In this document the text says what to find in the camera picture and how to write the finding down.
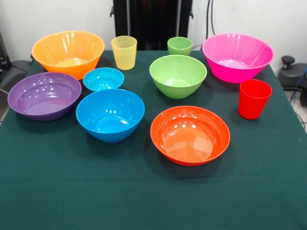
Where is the red plastic cup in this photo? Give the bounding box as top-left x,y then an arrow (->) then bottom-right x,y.
237,79 -> 273,120

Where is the black hanging cable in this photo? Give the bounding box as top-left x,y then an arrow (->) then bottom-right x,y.
205,0 -> 217,35

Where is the grey chair base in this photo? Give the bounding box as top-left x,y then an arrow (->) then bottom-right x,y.
0,59 -> 32,93

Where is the green plastic cup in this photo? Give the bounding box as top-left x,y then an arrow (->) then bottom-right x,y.
167,36 -> 193,57

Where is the red-orange plastic bowl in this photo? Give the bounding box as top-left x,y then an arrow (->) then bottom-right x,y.
150,105 -> 231,167

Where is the purple plastic bowl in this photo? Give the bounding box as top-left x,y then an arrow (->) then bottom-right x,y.
7,72 -> 83,122

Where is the black chair base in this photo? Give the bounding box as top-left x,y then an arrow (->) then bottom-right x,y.
278,55 -> 307,107

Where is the large blue plastic bowl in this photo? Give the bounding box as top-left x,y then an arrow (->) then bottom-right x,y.
75,88 -> 145,144

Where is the small blue plastic bowl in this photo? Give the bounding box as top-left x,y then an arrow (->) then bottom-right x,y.
83,67 -> 125,93

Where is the green plastic bowl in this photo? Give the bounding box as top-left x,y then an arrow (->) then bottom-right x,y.
149,54 -> 208,100

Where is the orange plastic bowl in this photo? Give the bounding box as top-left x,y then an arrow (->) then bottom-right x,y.
31,30 -> 106,81

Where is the pink plastic bowl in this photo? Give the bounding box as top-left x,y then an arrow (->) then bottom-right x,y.
201,33 -> 274,84

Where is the yellow plastic cup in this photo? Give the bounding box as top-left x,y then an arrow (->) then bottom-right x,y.
111,35 -> 138,70

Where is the dark green tablecloth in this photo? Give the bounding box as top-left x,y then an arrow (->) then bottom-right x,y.
0,49 -> 307,230

